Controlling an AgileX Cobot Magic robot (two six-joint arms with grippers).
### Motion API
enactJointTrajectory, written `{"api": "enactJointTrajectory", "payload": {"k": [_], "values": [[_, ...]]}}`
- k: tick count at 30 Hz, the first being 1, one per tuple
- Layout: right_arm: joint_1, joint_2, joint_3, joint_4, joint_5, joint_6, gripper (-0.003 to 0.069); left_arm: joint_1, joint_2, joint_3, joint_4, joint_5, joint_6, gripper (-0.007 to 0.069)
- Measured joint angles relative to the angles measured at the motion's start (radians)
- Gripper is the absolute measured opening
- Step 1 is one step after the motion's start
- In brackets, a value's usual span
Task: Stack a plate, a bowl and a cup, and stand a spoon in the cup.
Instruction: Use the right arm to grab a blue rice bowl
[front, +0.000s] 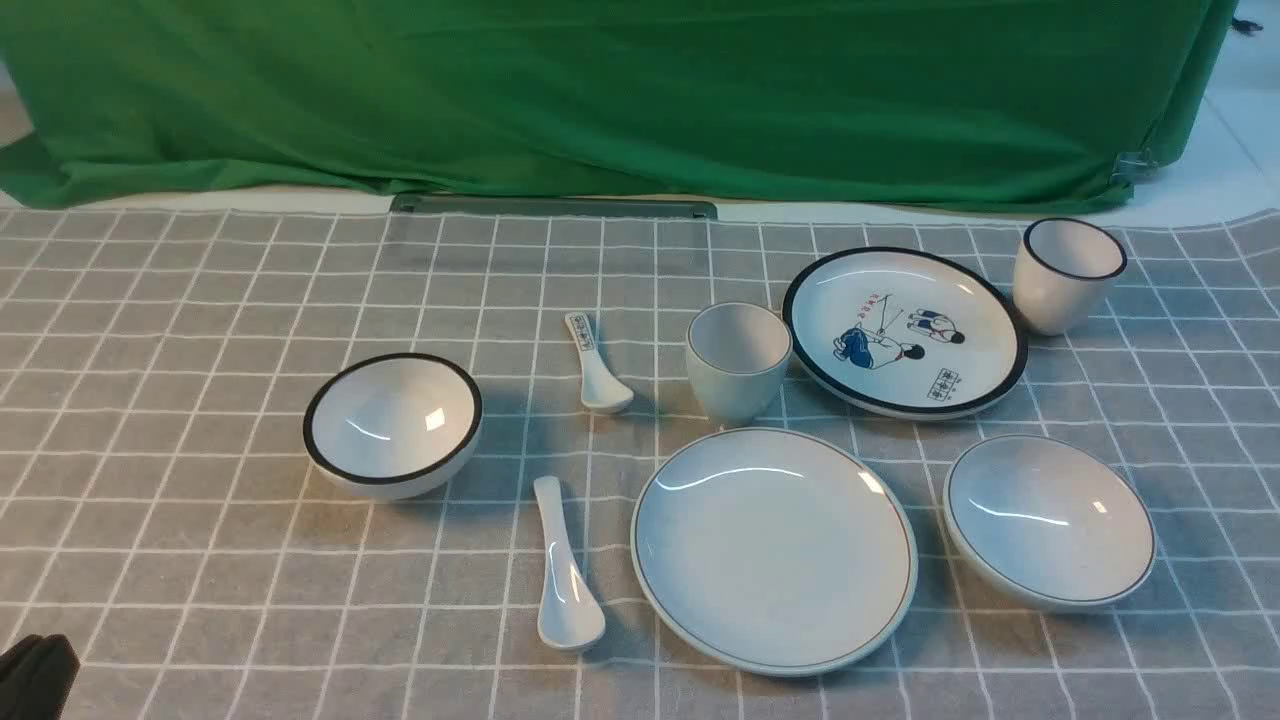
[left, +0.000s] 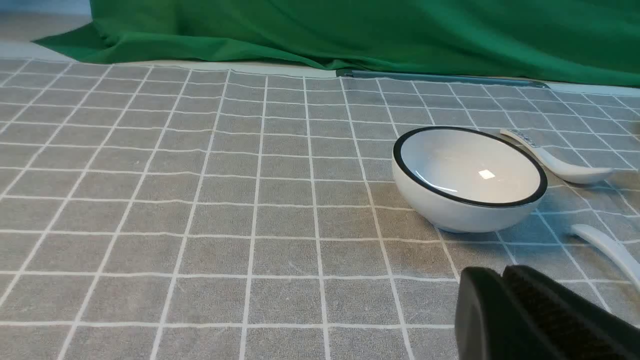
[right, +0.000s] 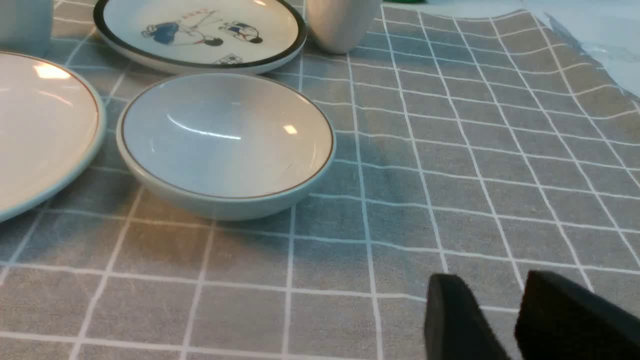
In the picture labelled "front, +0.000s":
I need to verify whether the black object at corner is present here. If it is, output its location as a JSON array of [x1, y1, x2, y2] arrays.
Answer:
[[1, 634, 81, 719]]

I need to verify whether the thin-rimmed white bowl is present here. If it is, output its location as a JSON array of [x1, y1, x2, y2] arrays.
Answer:
[[941, 434, 1156, 612]]

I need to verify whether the black-rimmed white bowl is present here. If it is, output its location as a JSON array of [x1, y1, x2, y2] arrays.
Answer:
[[301, 352, 484, 501]]

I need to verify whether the white spoon with pattern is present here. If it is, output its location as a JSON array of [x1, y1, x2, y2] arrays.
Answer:
[[564, 311, 635, 415]]

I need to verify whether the black-rimmed white cup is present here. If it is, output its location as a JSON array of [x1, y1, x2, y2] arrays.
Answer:
[[1012, 217, 1128, 336]]

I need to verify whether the metal backdrop clip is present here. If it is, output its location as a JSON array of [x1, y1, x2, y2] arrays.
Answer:
[[1111, 149, 1161, 186]]

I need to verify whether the large plain white plate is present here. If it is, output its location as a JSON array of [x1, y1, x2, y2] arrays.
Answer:
[[630, 427, 919, 676]]

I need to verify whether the plain white spoon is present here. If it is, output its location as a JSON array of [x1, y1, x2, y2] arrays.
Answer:
[[532, 475, 605, 653]]

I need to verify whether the illustrated black-rimmed plate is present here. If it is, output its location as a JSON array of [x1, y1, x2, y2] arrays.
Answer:
[[781, 247, 1029, 421]]

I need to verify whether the grey checkered tablecloth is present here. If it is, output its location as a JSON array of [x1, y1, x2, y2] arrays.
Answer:
[[1, 209, 1279, 719]]

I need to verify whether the green backdrop cloth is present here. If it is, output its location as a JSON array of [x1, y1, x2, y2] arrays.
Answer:
[[3, 1, 1235, 214]]

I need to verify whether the plain white cup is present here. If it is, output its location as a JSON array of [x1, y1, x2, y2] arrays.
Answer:
[[685, 301, 794, 428]]

